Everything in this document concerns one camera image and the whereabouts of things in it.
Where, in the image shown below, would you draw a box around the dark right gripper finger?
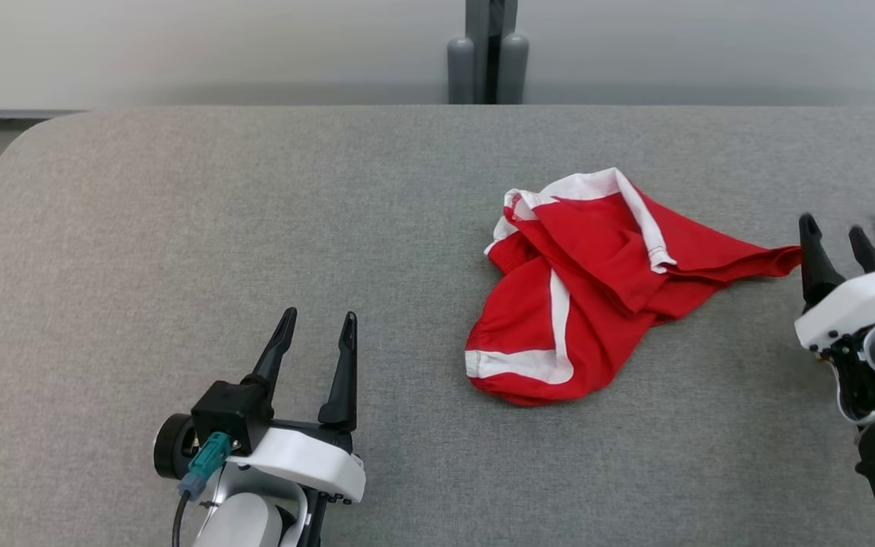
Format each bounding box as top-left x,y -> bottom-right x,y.
849,226 -> 875,275
798,214 -> 848,309

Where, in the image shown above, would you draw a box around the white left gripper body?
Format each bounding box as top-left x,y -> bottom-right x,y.
226,422 -> 367,504

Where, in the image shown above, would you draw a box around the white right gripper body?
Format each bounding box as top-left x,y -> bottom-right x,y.
794,266 -> 875,351

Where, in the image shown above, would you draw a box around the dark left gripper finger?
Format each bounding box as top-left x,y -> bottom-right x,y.
242,308 -> 299,397
318,311 -> 359,433

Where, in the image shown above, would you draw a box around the red shorts with white stripes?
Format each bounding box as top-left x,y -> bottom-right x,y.
466,167 -> 804,406

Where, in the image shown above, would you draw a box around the black cable with teal plug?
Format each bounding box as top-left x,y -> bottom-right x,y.
172,431 -> 234,547

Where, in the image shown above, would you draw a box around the grey cylindrical post foot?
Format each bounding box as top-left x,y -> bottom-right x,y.
497,33 -> 530,106
447,36 -> 476,106

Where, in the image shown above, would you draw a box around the grey partition base rail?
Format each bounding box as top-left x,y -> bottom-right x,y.
0,109 -> 90,121

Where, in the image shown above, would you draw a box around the grey metal partition post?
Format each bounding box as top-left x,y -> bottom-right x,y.
466,0 -> 519,106

